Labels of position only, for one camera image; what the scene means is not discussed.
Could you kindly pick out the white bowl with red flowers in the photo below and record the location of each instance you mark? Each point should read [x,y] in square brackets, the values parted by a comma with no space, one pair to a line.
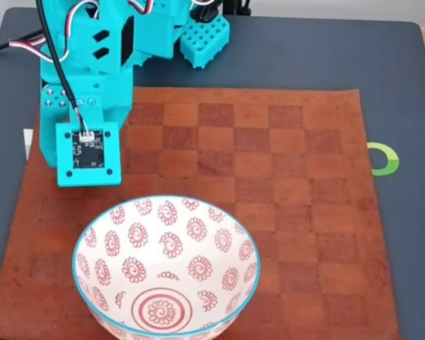
[166,262]

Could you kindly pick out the turquoise camera mount with board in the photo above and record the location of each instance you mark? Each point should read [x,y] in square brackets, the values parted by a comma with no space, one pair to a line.
[63,173]

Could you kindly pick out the brown leather chessboard mat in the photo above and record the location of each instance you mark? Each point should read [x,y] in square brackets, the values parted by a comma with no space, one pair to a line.
[304,230]

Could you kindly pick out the black table clamp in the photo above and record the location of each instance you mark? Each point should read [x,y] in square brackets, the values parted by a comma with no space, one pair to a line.
[239,7]

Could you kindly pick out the white paper slip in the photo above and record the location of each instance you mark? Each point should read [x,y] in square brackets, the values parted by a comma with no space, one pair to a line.
[27,141]

